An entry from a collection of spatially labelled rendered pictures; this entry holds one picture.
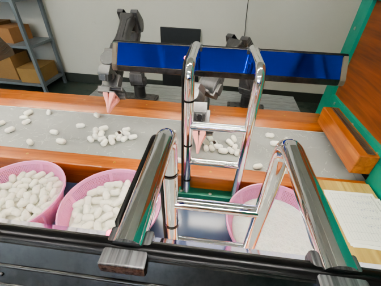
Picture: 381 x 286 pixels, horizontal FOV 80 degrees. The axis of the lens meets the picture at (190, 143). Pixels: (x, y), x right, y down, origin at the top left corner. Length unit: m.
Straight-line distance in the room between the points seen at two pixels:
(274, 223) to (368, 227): 0.22
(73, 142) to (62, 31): 2.56
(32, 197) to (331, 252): 0.74
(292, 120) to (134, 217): 0.96
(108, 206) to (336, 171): 0.74
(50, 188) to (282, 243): 0.67
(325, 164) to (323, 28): 2.17
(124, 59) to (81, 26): 2.59
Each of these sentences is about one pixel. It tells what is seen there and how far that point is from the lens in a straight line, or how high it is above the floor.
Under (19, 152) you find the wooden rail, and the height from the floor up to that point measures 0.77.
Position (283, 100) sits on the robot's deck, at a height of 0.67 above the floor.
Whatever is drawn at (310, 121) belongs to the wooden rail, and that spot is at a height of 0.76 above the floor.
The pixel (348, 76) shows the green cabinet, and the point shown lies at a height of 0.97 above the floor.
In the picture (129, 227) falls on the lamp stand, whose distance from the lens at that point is 0.18.
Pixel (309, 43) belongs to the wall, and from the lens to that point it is 2.95.
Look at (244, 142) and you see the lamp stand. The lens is 0.59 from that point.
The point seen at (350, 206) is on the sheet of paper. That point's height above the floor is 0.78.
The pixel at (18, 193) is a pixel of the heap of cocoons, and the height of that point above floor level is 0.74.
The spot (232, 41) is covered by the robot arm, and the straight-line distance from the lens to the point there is 0.96.
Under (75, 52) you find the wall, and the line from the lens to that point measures 3.42.
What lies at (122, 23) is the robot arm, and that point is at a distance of 1.15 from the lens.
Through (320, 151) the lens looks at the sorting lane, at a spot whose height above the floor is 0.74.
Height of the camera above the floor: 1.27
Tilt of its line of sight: 37 degrees down
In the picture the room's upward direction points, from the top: 2 degrees clockwise
